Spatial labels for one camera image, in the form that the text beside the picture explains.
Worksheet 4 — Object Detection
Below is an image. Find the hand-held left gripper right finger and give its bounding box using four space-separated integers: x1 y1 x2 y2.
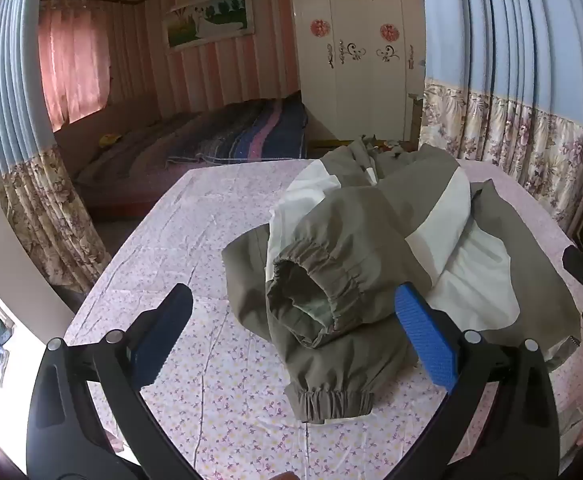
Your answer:
394 282 561 480

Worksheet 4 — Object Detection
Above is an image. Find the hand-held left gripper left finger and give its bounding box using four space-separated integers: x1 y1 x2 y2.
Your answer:
25 282 207 480

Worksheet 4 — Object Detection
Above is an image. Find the olive and white jacket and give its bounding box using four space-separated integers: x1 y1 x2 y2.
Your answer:
221 139 583 423

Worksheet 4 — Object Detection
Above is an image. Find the pink floral tablecloth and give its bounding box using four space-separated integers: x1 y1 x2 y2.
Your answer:
64 157 583 480

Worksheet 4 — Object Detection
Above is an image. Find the bed with brown cover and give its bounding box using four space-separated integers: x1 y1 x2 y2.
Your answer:
54 91 308 211

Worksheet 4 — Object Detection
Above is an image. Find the blue floral curtain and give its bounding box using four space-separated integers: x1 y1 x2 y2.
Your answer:
0 0 112 296
419 0 583 236

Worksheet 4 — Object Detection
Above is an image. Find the striped blue pink blanket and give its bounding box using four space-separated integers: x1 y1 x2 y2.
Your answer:
166 91 308 165

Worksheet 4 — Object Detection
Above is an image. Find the wooden stand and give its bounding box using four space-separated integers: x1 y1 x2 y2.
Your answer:
408 91 426 141

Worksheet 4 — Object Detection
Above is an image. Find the pink window curtain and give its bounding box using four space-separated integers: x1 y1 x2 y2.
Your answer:
38 0 112 131

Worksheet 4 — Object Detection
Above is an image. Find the framed landscape wall picture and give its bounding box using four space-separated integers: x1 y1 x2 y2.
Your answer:
162 0 253 53

